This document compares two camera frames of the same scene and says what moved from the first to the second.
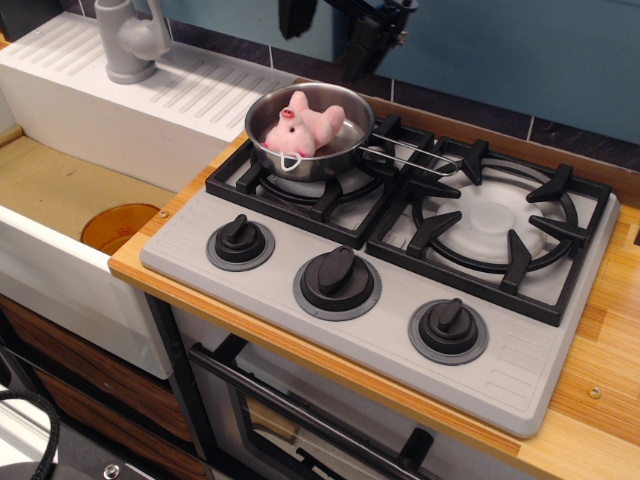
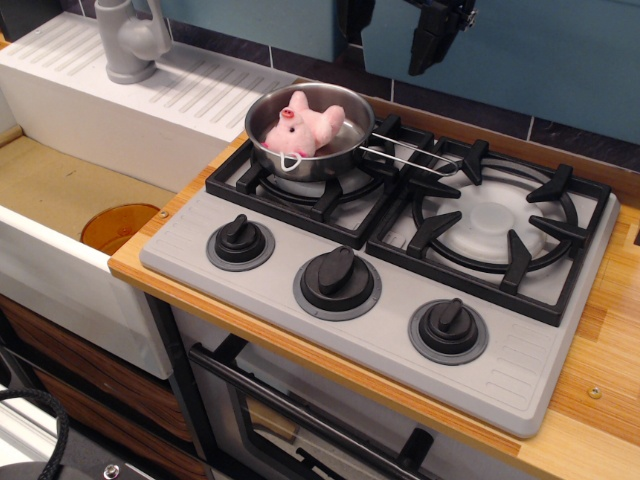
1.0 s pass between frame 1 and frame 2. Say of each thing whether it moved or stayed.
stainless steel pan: stayed
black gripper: moved
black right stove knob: stayed
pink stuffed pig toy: stayed
